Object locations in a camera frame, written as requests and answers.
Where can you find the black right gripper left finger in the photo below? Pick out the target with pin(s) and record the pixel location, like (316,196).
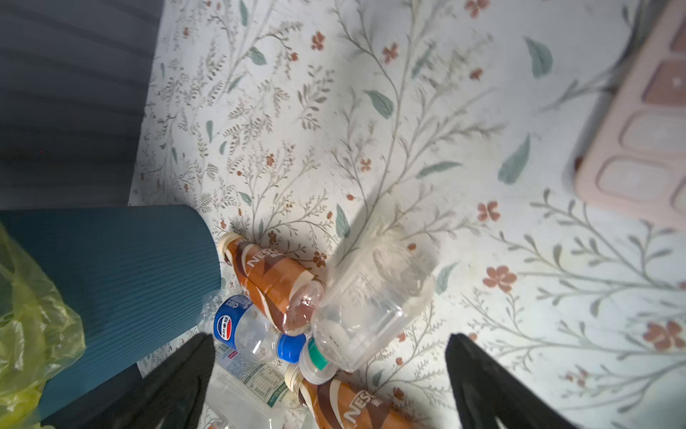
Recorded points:
(171,396)

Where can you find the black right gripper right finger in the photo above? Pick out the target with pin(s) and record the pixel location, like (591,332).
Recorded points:
(488,396)

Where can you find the brown Nescafe bottle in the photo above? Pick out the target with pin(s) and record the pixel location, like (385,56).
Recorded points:
(337,405)
(282,289)

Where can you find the blue Pepsi label bottle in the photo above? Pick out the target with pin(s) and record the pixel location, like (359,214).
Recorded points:
(236,322)

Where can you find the teal waste bin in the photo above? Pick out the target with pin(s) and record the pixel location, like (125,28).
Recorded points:
(136,276)

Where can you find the yellow plastic bin liner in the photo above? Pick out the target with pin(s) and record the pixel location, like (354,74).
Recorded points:
(41,335)

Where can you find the clear bottle green cap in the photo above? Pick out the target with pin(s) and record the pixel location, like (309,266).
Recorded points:
(380,291)

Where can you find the floral table mat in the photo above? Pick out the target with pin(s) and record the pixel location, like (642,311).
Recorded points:
(309,125)

